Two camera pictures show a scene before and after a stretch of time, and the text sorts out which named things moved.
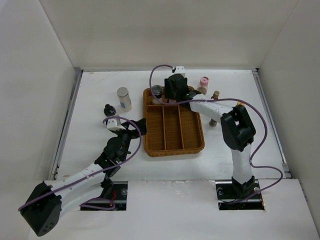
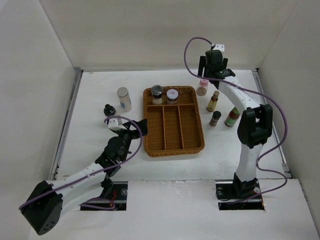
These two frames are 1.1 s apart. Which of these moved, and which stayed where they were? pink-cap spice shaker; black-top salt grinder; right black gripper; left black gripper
Moved: right black gripper
Stayed: pink-cap spice shaker; black-top salt grinder; left black gripper
